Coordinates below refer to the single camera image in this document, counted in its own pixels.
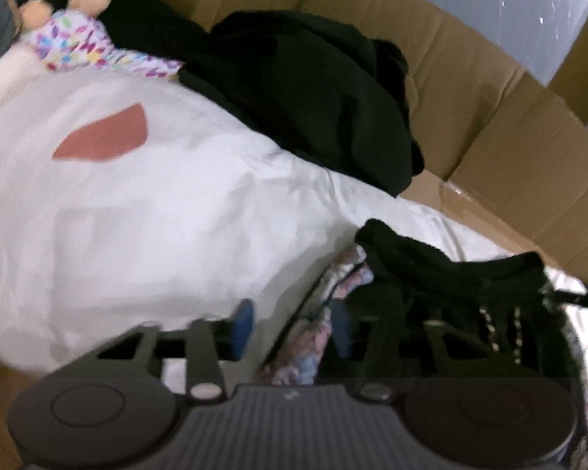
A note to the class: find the cream printed bed sheet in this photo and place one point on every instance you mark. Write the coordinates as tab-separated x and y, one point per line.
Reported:
152	215

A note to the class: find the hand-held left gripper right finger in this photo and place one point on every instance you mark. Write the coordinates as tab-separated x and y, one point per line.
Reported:
340	328

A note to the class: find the low folded cardboard sheet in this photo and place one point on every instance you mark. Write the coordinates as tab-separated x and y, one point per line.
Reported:
519	156

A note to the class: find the crumpled black garment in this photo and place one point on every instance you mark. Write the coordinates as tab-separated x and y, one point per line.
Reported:
299	98

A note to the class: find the grey wrapped mattress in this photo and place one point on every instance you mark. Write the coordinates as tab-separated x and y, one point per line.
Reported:
509	10

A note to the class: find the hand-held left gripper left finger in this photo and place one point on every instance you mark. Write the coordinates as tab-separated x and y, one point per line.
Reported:
242	328

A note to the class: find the plush toy in floral dress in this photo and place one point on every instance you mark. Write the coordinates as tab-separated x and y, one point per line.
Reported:
78	41

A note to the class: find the black bear-print hoodie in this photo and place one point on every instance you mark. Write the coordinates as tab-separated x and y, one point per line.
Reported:
446	269

